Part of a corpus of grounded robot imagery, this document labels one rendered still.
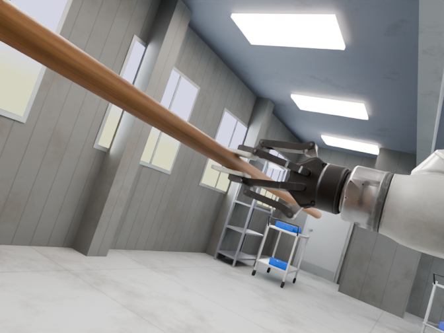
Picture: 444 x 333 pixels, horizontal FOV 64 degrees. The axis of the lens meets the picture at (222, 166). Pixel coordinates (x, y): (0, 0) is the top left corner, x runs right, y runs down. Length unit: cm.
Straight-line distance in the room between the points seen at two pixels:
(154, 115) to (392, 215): 34
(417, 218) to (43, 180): 379
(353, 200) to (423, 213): 9
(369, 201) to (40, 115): 358
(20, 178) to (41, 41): 362
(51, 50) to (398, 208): 44
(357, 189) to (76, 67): 39
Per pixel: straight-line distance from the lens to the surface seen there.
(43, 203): 414
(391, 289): 807
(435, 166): 66
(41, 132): 392
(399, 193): 53
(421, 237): 53
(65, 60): 35
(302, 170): 58
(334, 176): 55
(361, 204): 53
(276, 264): 626
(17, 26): 33
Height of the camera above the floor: 111
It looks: 5 degrees up
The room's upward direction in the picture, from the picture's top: 18 degrees clockwise
